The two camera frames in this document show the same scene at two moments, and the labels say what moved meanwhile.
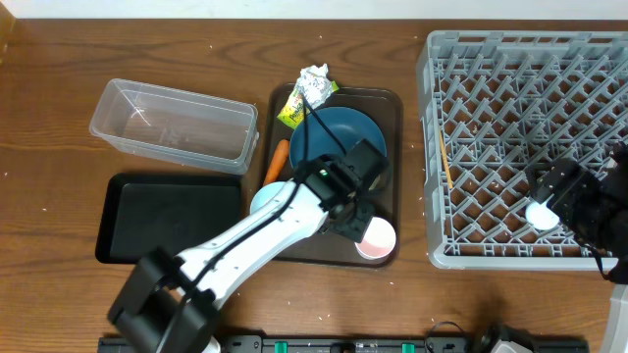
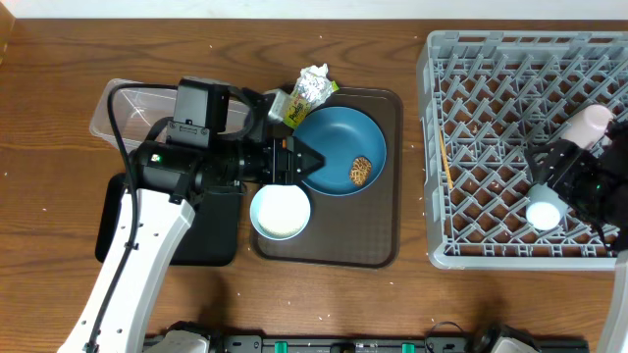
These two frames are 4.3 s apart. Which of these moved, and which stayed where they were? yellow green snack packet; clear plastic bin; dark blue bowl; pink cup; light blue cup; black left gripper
Moved: pink cup; black left gripper
Stayed: light blue cup; dark blue bowl; clear plastic bin; yellow green snack packet
